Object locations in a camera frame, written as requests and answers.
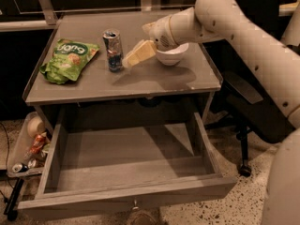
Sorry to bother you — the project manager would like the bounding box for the metal rail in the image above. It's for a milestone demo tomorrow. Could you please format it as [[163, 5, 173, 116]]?
[[0, 2, 299, 32]]

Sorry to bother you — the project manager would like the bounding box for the white round object in bin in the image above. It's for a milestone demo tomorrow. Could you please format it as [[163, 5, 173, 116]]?
[[27, 116, 46, 138]]

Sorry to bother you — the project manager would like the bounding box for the black stand leg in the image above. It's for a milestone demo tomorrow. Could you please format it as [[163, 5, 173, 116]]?
[[4, 178, 24, 221]]

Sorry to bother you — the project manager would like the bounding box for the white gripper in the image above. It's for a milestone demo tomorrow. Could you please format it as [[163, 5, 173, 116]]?
[[122, 15, 178, 68]]

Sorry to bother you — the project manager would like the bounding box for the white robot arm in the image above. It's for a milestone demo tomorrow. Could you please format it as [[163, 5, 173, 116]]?
[[123, 0, 300, 225]]

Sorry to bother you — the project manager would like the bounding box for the grey cabinet table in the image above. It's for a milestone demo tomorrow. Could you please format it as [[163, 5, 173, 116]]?
[[22, 9, 225, 133]]

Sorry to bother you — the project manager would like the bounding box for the clear plastic bin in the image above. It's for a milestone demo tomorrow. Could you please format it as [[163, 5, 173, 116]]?
[[7, 112, 52, 177]]

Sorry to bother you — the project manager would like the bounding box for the black cable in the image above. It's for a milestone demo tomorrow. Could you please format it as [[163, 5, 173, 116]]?
[[0, 121, 12, 204]]

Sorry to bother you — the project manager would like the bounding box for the black office chair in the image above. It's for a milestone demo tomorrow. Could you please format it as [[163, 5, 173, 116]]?
[[204, 0, 294, 177]]

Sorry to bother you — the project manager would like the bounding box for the dark can in bin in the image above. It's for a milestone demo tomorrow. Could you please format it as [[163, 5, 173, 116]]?
[[12, 163, 29, 173]]

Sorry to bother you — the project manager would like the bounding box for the open grey top drawer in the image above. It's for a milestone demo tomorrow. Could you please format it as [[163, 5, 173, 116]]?
[[19, 112, 236, 220]]

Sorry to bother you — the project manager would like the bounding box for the silver blue redbull can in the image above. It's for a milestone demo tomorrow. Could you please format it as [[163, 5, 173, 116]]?
[[102, 28, 123, 72]]

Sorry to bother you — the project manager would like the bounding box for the green snack bag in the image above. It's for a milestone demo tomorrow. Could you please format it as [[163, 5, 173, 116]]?
[[39, 38, 99, 84]]

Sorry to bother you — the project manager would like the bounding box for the orange soda can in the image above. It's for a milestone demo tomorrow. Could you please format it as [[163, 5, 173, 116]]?
[[24, 134, 46, 159]]

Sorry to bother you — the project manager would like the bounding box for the white ceramic bowl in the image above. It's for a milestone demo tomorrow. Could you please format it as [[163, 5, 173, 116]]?
[[156, 43, 189, 66]]

